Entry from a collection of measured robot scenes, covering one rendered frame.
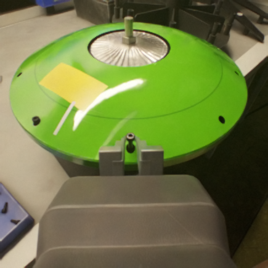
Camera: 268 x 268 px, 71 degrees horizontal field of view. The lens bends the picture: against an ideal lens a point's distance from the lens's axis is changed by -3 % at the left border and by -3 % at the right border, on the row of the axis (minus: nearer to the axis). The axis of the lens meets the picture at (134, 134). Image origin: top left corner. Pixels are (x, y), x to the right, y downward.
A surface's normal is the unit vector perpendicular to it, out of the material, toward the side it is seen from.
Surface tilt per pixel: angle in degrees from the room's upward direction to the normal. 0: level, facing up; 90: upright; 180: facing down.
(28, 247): 0
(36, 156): 0
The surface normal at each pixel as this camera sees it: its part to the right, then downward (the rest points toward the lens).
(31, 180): 0.01, -0.65
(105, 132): -0.05, -0.29
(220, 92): 0.32, -0.42
